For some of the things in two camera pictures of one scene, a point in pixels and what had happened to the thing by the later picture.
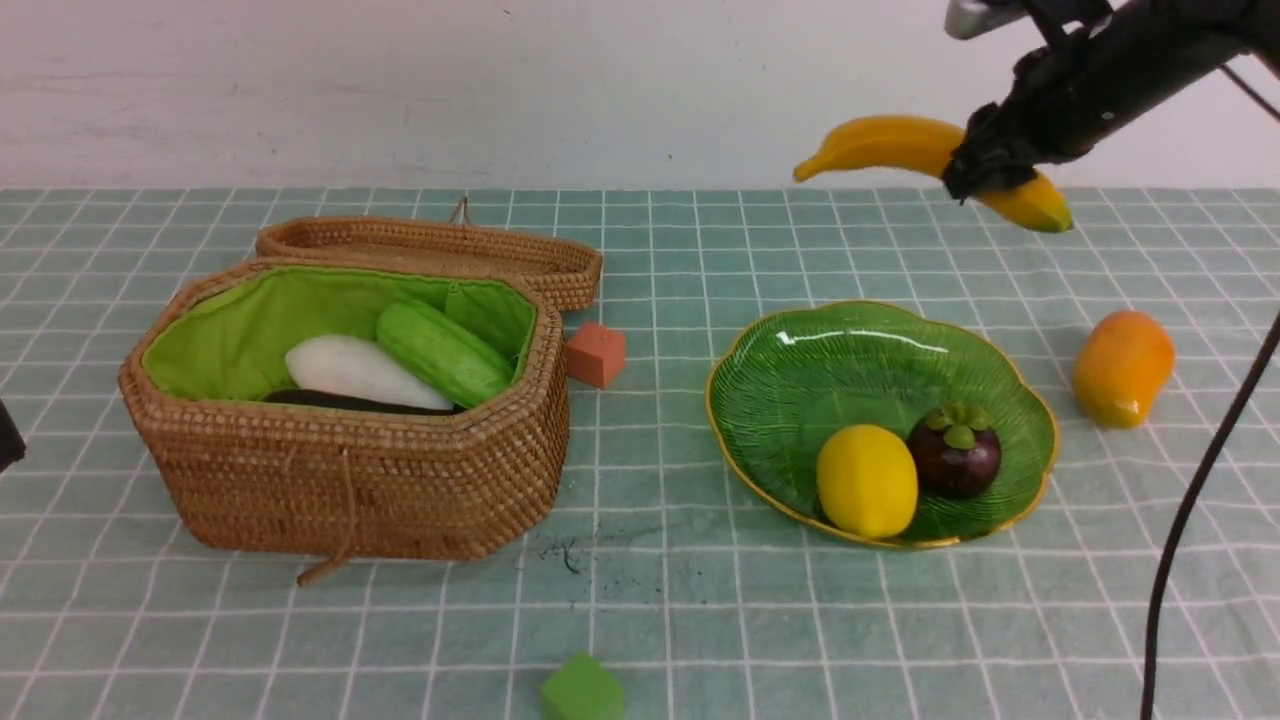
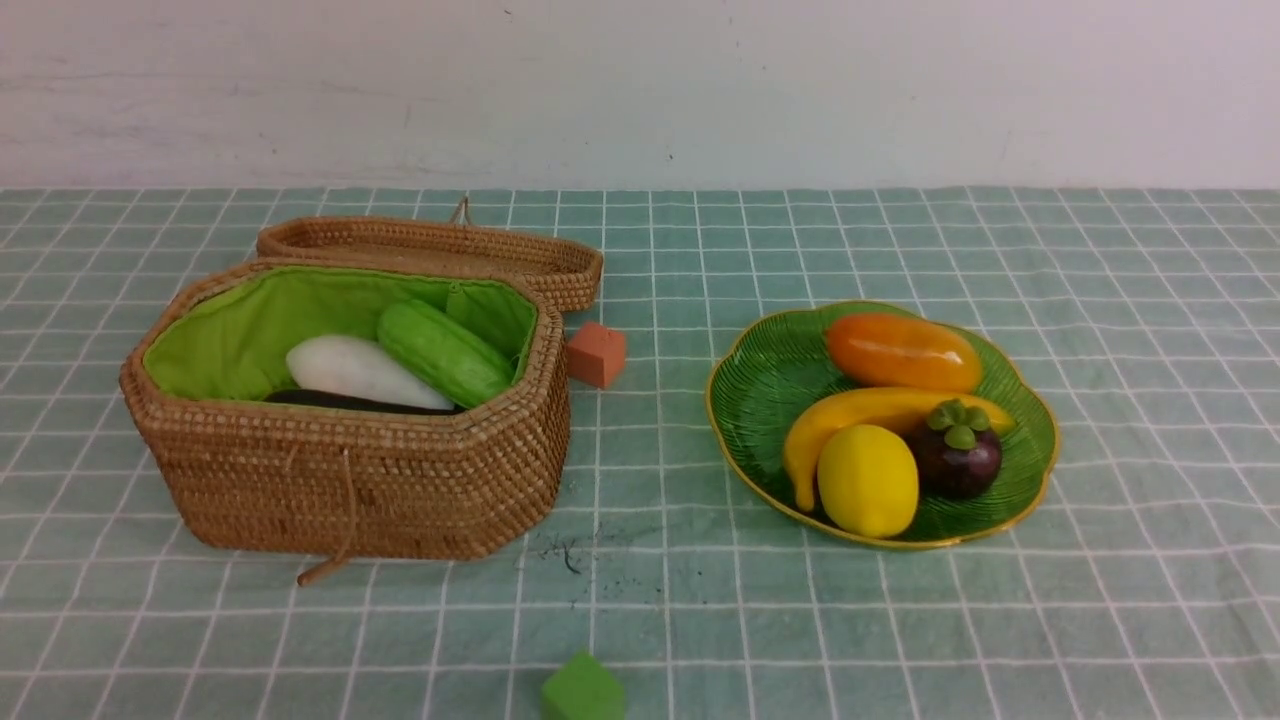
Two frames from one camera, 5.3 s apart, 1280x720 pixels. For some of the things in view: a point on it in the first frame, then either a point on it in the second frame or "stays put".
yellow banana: x=926 y=147 to x=901 y=409
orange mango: x=1121 y=366 to x=900 y=352
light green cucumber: x=443 y=354 stays put
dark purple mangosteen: x=956 y=449 stays put
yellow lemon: x=867 y=481 stays put
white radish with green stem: x=355 y=365 stays put
